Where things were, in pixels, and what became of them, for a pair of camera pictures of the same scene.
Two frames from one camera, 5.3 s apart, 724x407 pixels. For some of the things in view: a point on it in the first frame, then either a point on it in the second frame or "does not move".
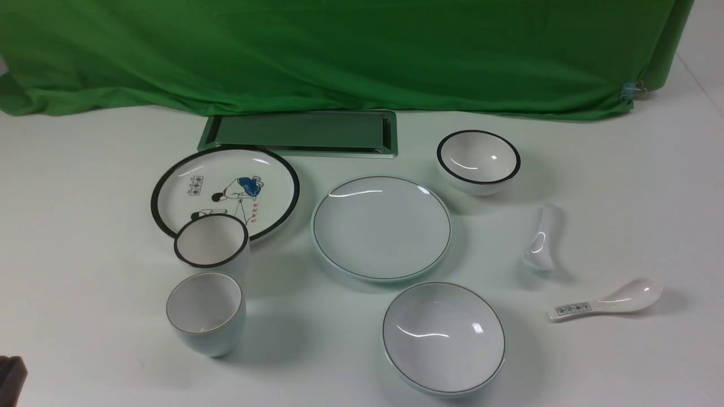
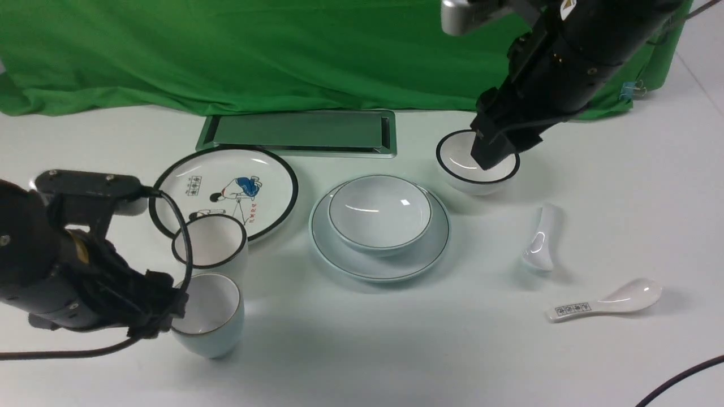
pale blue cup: [206, 310] does not move
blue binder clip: [631, 90] does not move
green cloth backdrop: [554, 58] does not move
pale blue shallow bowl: [443, 340] to [380, 215]
